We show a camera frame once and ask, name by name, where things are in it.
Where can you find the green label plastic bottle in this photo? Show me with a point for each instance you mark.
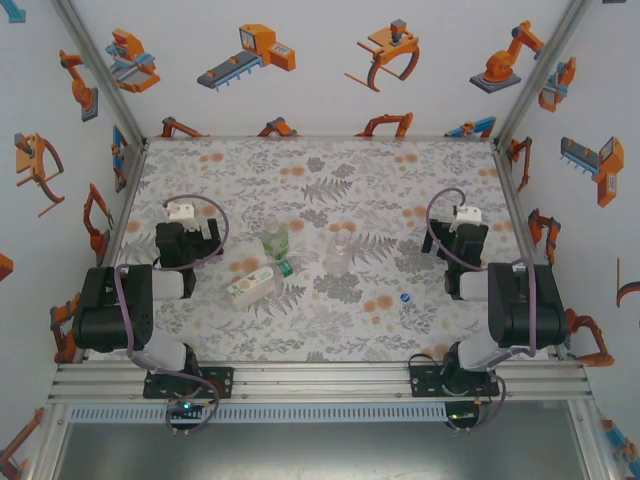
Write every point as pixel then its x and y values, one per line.
pixel 276 245

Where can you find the cream floral label bottle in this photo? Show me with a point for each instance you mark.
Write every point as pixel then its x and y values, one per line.
pixel 250 290

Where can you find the blue Pocari Sweat cap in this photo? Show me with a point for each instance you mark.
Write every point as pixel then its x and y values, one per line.
pixel 405 298

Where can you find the clear unlabelled plastic bottle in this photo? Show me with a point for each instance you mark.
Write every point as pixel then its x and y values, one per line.
pixel 340 260

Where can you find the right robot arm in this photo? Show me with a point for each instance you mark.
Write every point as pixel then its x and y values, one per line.
pixel 525 310

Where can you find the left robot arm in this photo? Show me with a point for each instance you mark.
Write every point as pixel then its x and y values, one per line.
pixel 110 310

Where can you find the floral tablecloth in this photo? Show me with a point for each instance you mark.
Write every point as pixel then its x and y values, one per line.
pixel 375 325

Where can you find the circuit board with green light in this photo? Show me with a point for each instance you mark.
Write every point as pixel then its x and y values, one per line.
pixel 182 407
pixel 460 415

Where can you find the grey metal sheet panel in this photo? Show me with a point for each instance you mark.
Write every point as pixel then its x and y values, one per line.
pixel 320 450

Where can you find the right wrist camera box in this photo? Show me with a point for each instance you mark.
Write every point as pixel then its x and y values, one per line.
pixel 470 216

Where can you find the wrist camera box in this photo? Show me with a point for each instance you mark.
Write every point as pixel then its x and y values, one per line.
pixel 181 214
pixel 470 216

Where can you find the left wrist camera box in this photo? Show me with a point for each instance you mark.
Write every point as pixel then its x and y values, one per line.
pixel 181 214

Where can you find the aluminium table side rail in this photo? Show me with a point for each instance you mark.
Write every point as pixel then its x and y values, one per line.
pixel 127 190
pixel 512 190

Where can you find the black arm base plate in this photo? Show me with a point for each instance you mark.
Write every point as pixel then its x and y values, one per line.
pixel 222 382
pixel 422 382

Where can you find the aluminium front frame beam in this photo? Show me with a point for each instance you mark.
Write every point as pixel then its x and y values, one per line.
pixel 320 382

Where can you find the aluminium frame post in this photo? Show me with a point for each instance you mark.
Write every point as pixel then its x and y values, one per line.
pixel 104 70
pixel 540 70

